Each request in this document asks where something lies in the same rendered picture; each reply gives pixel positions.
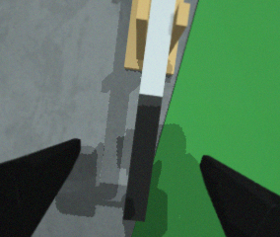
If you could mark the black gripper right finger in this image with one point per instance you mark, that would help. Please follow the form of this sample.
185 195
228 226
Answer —
244 207

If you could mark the green putting mat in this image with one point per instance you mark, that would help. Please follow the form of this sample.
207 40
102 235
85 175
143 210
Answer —
225 104

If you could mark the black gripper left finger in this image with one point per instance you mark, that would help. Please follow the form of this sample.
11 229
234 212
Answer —
29 184

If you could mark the red putter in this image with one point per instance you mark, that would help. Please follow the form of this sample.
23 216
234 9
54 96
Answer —
153 77

